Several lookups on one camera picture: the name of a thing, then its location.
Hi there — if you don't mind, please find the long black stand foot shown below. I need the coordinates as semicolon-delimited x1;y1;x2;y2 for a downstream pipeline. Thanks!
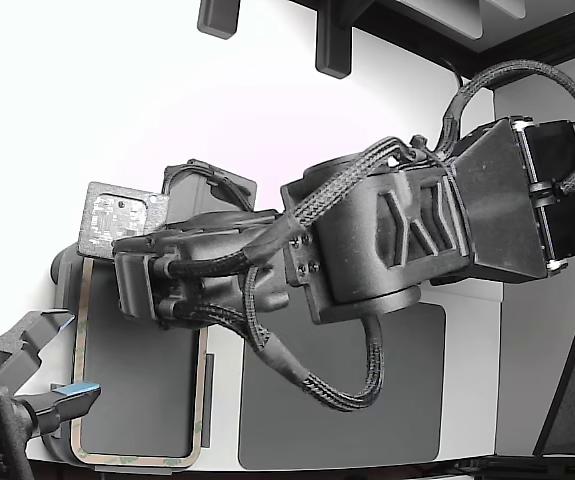
315;0;354;79

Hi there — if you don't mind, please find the black enclosure frame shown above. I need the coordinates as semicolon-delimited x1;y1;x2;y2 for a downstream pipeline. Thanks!
286;0;575;69

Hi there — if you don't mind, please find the grey holder tray with rails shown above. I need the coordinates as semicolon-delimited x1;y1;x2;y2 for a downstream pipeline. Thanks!
49;244;217;475

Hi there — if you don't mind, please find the black table edge trim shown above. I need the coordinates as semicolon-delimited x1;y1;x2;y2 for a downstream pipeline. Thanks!
416;451;575;480

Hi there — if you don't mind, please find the thin black cable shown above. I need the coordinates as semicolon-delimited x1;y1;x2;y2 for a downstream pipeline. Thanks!
439;57;466;89

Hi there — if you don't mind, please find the black diagonal strut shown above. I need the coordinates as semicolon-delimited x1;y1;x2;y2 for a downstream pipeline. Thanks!
534;269;575;456

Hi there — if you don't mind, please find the beige rectangular frame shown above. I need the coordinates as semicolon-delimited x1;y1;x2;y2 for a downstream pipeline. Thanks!
69;257;212;464

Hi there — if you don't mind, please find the small light grey panel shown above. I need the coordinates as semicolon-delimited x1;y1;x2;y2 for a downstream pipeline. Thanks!
486;0;528;19

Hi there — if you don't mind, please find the short black stand foot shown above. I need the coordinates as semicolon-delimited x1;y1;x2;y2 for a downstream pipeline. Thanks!
196;0;242;40

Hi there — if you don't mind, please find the large light grey panel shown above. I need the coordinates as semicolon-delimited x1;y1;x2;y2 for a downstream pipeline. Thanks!
396;0;486;41

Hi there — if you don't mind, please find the dark grey flat plate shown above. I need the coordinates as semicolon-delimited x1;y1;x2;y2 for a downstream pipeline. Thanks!
238;294;447;471

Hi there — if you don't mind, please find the black braided cable harness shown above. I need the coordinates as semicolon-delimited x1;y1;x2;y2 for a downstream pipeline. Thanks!
164;58;575;414

